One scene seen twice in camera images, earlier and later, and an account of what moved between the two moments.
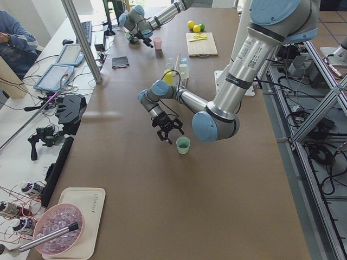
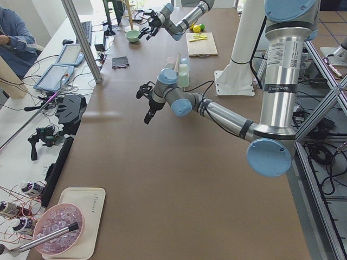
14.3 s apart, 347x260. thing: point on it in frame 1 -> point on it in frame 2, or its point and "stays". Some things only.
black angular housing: (70, 109) stays
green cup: (182, 144) -> (184, 80)
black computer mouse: (67, 41) stays
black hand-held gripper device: (47, 135) stays
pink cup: (158, 41) -> (169, 60)
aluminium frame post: (69, 6) stays
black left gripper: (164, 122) -> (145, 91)
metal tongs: (73, 226) stays
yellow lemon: (197, 28) stays
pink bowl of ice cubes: (55, 218) stays
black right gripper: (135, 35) -> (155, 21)
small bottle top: (33, 187) stays
